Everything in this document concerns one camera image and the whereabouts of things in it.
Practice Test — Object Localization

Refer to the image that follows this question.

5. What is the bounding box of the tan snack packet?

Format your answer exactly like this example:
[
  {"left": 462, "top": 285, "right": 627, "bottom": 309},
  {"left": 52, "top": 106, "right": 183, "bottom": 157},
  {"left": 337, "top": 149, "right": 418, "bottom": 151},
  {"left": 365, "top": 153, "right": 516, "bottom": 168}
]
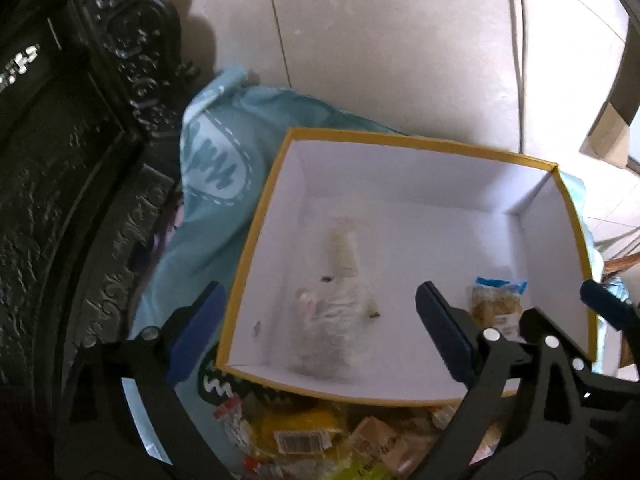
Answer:
[{"left": 400, "top": 410, "right": 451, "bottom": 463}]

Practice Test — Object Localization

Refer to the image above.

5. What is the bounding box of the light blue printed blanket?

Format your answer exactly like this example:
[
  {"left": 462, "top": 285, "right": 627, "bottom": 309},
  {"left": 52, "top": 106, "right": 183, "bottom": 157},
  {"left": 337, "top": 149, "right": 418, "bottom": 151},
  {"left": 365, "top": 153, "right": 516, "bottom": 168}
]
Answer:
[{"left": 127, "top": 67, "right": 633, "bottom": 480}]

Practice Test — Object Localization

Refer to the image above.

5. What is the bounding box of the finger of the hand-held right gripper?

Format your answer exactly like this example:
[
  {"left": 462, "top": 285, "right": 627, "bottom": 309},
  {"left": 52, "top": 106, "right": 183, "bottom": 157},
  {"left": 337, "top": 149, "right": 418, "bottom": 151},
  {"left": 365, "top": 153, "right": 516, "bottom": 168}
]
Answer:
[
  {"left": 580, "top": 279, "right": 640, "bottom": 333},
  {"left": 520, "top": 308, "right": 640, "bottom": 413}
]

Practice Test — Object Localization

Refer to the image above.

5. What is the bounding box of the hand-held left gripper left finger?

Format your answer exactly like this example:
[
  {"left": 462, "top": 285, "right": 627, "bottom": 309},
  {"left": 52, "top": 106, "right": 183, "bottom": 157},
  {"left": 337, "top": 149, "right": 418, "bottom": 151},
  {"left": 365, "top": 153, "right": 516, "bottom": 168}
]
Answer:
[{"left": 55, "top": 281, "right": 236, "bottom": 480}]

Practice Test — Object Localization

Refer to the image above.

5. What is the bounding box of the yellow cardboard box white inside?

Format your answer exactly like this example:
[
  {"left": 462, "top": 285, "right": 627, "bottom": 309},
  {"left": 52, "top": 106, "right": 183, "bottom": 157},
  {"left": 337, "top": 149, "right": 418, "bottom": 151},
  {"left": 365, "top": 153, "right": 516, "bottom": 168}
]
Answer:
[{"left": 214, "top": 127, "right": 601, "bottom": 408}]

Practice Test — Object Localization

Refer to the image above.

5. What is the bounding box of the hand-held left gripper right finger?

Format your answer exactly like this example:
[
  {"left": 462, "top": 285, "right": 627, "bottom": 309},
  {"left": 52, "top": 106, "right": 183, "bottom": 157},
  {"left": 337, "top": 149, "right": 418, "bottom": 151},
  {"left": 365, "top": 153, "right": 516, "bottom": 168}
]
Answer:
[{"left": 416, "top": 281, "right": 597, "bottom": 480}]

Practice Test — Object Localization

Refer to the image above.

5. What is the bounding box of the wicker basket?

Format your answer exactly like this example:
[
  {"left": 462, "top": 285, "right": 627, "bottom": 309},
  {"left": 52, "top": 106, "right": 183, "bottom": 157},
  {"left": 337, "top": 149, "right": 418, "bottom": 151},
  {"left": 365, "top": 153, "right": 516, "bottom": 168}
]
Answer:
[{"left": 602, "top": 254, "right": 640, "bottom": 281}]

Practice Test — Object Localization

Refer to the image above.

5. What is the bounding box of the red and white wrapper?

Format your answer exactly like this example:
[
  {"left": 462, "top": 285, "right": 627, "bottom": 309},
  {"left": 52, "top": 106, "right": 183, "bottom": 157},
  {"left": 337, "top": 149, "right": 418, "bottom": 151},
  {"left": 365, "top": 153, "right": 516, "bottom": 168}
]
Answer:
[
  {"left": 214, "top": 397, "right": 253, "bottom": 453},
  {"left": 242, "top": 455, "right": 281, "bottom": 480}
]

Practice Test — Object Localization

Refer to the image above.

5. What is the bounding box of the black ornate carved furniture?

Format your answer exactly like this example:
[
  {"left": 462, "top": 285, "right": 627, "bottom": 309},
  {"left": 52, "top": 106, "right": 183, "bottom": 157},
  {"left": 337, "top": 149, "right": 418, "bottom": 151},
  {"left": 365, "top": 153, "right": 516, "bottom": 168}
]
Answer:
[{"left": 0, "top": 0, "right": 203, "bottom": 480}]

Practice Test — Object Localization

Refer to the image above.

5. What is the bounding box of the dark furniture leg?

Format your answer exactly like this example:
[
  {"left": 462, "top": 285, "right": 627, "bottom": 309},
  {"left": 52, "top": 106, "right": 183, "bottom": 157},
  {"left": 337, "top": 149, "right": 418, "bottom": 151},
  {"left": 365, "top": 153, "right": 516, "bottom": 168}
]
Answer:
[{"left": 587, "top": 0, "right": 640, "bottom": 126}]

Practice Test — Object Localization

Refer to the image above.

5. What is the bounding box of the yellow-green stick snack packet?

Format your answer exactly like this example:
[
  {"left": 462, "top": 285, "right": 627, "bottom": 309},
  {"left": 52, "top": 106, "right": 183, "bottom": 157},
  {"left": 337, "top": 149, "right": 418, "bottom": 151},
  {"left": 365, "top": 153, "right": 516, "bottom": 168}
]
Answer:
[{"left": 340, "top": 460, "right": 396, "bottom": 480}]

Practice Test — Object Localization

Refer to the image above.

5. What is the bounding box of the yellow snack packet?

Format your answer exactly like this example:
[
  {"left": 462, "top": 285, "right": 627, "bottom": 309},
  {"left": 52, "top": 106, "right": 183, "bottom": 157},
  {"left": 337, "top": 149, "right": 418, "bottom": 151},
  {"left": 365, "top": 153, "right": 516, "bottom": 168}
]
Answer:
[{"left": 250, "top": 405, "right": 351, "bottom": 461}]

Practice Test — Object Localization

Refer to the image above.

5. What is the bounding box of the white cable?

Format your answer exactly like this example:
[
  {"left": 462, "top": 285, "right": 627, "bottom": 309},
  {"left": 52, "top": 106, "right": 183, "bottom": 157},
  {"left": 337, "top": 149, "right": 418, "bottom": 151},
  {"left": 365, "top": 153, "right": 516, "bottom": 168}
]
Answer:
[{"left": 507, "top": 0, "right": 531, "bottom": 153}]

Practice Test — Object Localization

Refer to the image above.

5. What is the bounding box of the beige printed snack packet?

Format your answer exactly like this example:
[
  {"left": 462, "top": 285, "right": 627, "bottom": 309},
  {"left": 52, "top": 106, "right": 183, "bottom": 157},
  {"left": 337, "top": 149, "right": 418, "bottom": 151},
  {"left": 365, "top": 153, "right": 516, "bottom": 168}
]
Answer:
[{"left": 347, "top": 417, "right": 401, "bottom": 466}]

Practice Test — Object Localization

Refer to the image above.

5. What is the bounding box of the clear plastic snack bag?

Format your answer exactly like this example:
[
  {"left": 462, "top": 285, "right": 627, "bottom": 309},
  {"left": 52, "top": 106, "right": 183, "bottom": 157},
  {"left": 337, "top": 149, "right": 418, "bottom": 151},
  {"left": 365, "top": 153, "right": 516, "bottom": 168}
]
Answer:
[{"left": 287, "top": 215, "right": 383, "bottom": 383}]

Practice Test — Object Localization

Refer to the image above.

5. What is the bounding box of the blue-topped biscuit packet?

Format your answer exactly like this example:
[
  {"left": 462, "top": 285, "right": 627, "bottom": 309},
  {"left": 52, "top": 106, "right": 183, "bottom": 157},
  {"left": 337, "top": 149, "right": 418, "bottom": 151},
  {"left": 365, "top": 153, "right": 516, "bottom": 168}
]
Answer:
[{"left": 466, "top": 276, "right": 528, "bottom": 341}]

